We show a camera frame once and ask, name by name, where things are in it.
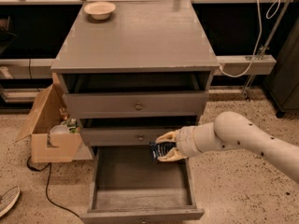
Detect white hanging cable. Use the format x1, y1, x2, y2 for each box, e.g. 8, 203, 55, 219
219, 0, 282, 78

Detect dark grey side cabinet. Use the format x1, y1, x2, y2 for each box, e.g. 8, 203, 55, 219
264, 18, 299, 119

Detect white mesh shoe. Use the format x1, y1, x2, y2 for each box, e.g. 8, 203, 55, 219
0, 187, 21, 217

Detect grey middle drawer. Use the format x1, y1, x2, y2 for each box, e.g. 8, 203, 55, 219
81, 127, 179, 147

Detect dark blue rxbar wrapper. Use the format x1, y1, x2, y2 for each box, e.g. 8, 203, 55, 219
149, 142, 176, 161

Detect grey top drawer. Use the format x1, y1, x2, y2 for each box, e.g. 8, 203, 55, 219
63, 91, 208, 119

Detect grey wooden drawer cabinet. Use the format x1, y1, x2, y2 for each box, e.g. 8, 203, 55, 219
50, 0, 221, 156

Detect metal stand pole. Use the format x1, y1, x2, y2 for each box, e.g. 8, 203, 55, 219
242, 0, 292, 102

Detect open cardboard box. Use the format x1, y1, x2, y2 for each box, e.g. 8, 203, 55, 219
16, 73, 82, 163

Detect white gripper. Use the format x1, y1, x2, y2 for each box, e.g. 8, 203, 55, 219
155, 126, 200, 162

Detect grey bottom drawer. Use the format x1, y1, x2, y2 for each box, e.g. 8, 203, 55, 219
80, 146, 204, 224

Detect black floor cable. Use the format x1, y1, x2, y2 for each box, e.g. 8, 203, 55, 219
26, 156, 82, 219

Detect grey drawer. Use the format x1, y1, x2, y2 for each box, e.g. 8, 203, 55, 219
63, 91, 208, 119
80, 146, 204, 224
81, 127, 179, 147

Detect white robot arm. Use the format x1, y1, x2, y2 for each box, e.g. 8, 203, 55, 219
155, 111, 299, 183

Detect green items in box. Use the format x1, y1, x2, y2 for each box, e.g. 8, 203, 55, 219
60, 107, 80, 133

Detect white bowl in box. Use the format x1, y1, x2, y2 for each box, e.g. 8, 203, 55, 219
50, 125, 69, 134

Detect white paper bowl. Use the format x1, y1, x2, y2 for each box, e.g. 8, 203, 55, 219
84, 1, 116, 21

